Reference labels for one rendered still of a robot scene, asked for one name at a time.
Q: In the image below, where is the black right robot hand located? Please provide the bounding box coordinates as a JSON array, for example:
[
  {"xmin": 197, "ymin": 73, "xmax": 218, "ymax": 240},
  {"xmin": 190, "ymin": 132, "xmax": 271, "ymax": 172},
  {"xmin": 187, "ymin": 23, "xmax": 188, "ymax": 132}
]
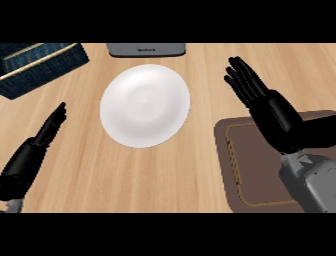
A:
[{"xmin": 222, "ymin": 56, "xmax": 336, "ymax": 155}]

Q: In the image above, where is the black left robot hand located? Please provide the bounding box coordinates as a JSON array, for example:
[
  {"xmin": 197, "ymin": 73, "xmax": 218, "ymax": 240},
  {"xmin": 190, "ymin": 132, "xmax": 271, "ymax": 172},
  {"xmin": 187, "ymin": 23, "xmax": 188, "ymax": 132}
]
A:
[{"xmin": 0, "ymin": 101, "xmax": 67, "ymax": 202}]

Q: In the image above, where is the grey appliance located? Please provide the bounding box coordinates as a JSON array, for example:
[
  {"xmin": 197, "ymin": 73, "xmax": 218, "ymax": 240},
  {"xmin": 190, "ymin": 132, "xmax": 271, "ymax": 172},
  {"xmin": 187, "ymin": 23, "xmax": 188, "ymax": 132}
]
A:
[{"xmin": 104, "ymin": 43, "xmax": 188, "ymax": 59}]

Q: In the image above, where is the dark blue wicker basket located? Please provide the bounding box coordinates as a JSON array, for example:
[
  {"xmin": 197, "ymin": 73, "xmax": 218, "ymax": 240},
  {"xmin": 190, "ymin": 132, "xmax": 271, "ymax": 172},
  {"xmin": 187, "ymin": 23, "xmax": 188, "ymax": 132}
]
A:
[{"xmin": 0, "ymin": 43, "xmax": 91, "ymax": 101}]

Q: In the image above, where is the white plate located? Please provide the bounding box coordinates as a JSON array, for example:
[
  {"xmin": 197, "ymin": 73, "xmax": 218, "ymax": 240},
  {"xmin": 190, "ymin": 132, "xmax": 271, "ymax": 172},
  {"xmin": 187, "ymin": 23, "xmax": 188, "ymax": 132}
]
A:
[{"xmin": 98, "ymin": 63, "xmax": 193, "ymax": 149}]

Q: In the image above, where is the brown tray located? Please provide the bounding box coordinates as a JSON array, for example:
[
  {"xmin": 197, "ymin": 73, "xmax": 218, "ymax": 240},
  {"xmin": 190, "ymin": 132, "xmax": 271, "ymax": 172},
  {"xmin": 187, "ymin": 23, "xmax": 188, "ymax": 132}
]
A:
[{"xmin": 213, "ymin": 109, "xmax": 336, "ymax": 214}]

